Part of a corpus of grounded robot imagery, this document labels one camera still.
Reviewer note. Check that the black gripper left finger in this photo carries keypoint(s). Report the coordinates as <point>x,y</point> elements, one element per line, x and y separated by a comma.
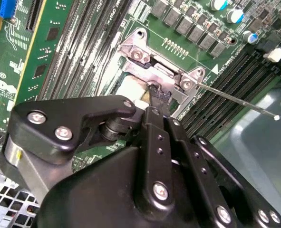
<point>47,128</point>

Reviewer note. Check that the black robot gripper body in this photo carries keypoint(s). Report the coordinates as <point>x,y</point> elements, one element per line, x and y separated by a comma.
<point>95,190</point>

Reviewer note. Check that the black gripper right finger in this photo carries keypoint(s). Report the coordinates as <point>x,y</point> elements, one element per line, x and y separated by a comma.
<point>195,166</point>

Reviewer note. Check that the thin metal locking lever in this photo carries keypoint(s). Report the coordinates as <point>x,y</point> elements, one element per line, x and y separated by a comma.
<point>237,101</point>

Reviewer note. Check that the square CPU chip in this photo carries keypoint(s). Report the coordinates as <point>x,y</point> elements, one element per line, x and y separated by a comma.
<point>130,88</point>

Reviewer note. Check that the metal socket cover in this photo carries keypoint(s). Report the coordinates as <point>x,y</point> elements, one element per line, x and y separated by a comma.
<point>159,76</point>

